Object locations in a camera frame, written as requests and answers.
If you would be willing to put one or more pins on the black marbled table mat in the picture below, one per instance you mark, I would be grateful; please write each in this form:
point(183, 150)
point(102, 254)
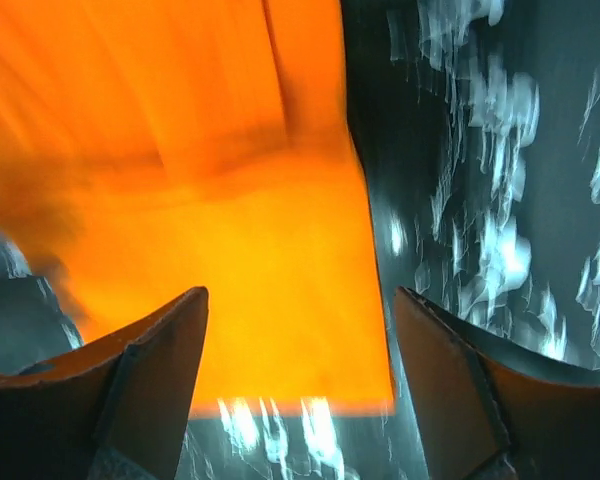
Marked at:
point(475, 204)

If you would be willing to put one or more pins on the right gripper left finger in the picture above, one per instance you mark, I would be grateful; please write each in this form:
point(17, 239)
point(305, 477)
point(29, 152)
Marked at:
point(127, 394)

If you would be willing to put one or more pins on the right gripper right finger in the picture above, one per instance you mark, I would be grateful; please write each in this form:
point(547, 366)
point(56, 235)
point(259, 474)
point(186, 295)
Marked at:
point(487, 408)

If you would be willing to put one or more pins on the orange t shirt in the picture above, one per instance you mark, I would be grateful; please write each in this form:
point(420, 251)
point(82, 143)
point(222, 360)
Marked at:
point(147, 147)

